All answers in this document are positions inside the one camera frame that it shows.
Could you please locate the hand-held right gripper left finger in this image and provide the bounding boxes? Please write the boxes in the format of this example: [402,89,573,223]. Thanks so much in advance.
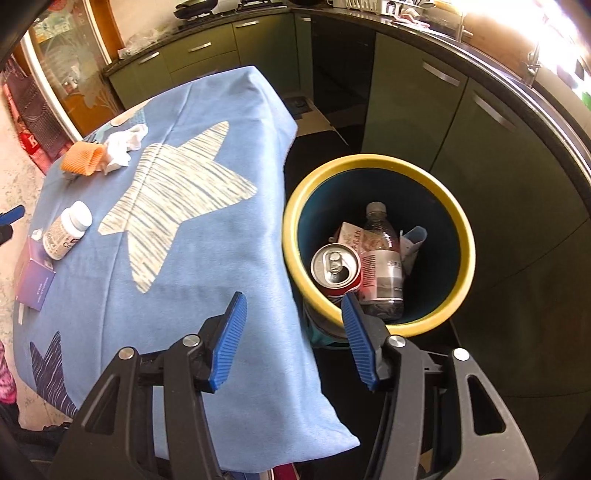
[54,291,250,480]

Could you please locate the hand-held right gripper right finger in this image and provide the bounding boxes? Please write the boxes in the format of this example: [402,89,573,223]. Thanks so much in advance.
[341,291,540,480]

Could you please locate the clear plastic water bottle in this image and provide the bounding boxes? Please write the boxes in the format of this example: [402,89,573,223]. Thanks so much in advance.
[358,202,406,321]

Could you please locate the red soda can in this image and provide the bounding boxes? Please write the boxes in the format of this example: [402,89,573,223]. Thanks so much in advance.
[310,244,363,301]

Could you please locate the small red white carton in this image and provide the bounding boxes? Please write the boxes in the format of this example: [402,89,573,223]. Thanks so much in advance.
[330,222,370,252]

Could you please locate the blue white squeeze tube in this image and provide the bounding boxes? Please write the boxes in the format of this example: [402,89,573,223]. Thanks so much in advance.
[399,225,428,273]

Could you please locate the yellow rimmed trash bin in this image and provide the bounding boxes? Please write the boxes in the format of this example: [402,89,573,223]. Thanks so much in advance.
[283,154,476,350]

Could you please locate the white pill bottle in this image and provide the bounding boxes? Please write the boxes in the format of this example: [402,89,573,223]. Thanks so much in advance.
[42,200,93,260]

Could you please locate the pink cardboard box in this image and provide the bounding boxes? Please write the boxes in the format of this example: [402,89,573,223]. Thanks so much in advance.
[15,237,57,311]

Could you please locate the blue star print tablecloth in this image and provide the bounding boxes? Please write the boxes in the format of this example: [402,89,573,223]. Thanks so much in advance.
[11,65,361,472]

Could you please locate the orange foam net sleeve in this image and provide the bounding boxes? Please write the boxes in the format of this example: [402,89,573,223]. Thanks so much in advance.
[60,141,108,178]

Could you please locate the red checked apron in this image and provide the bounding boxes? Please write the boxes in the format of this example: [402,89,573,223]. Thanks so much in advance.
[0,60,49,174]

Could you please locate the crumpled white tissue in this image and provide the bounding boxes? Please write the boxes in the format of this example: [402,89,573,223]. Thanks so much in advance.
[99,124,149,175]

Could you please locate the pink patterned garment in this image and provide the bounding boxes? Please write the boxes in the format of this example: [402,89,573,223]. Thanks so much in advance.
[0,342,17,405]

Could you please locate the frosted glass sliding door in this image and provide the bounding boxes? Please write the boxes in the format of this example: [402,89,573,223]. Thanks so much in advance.
[21,0,125,139]

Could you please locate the crumpled plastic bags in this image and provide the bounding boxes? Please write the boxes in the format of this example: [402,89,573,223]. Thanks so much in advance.
[117,39,153,58]

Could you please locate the green lower kitchen cabinets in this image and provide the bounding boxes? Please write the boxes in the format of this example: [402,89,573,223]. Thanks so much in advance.
[107,11,591,402]

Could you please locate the black wok with lid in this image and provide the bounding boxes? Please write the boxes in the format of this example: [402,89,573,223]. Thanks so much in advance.
[174,0,218,19]

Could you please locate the steel kitchen faucet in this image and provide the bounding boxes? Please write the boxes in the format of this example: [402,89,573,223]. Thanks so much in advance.
[525,41,544,80]

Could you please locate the wooden cutting board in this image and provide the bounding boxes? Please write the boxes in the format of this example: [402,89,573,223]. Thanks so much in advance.
[457,11,539,70]

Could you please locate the white dish rack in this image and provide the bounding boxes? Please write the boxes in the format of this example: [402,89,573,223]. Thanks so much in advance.
[346,0,402,14]

